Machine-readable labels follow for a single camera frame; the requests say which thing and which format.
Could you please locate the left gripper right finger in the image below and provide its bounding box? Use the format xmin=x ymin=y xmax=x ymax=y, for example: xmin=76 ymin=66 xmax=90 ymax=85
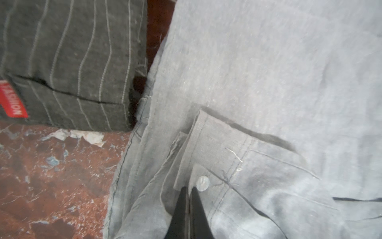
xmin=190 ymin=187 xmax=214 ymax=239

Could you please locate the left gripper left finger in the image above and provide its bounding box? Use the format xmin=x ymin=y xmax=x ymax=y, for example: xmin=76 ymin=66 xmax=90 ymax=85
xmin=164 ymin=187 xmax=190 ymax=239

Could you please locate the grey long sleeve shirt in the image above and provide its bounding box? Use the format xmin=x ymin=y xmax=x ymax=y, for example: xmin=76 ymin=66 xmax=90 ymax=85
xmin=103 ymin=1 xmax=382 ymax=239

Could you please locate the dark striped folded shirt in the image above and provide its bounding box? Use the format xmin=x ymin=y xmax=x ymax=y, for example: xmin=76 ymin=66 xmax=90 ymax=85
xmin=1 ymin=1 xmax=147 ymax=132

